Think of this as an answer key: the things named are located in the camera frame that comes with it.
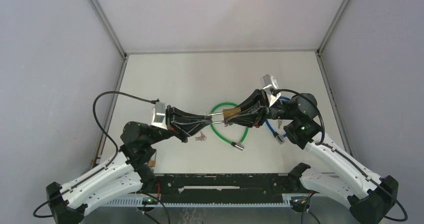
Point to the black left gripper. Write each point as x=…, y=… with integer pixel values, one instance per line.
x=188, y=128

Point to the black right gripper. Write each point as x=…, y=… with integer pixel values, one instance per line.
x=254, y=118

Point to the brass padlock silver keys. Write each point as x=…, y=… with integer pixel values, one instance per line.
x=201, y=137

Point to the large brass padlock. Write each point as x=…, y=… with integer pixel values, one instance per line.
x=226, y=114

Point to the blue cable lock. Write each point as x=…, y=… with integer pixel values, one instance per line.
x=279, y=137

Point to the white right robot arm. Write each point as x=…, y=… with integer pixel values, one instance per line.
x=368, y=196

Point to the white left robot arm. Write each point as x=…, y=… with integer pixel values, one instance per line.
x=127, y=170

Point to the small brass padlock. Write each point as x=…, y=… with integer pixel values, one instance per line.
x=152, y=163

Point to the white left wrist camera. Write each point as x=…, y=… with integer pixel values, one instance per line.
x=159, y=115

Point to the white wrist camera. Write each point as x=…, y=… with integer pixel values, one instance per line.
x=159, y=115
x=270, y=85

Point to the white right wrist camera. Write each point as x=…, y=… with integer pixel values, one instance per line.
x=270, y=85

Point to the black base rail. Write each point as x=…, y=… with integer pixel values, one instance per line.
x=226, y=189

